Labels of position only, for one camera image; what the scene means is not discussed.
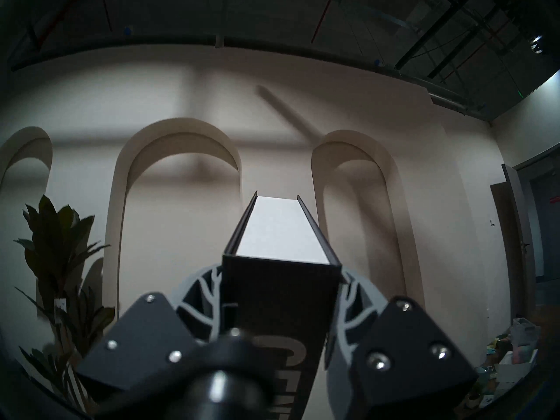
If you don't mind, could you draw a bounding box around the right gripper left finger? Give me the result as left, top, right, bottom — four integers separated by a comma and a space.
174, 262, 224, 345

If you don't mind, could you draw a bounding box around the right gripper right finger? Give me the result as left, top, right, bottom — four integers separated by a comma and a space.
323, 268, 390, 420

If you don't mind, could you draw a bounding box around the black Century book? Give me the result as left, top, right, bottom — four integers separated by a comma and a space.
222, 192, 343, 420

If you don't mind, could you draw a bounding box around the tall green leafy plant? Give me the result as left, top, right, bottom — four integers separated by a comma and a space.
13, 195, 116, 415

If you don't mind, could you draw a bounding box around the dark brown door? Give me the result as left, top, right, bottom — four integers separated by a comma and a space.
490, 163, 538, 320

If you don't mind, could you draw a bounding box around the clear plastic storage box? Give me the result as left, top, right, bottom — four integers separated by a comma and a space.
510, 318, 543, 350

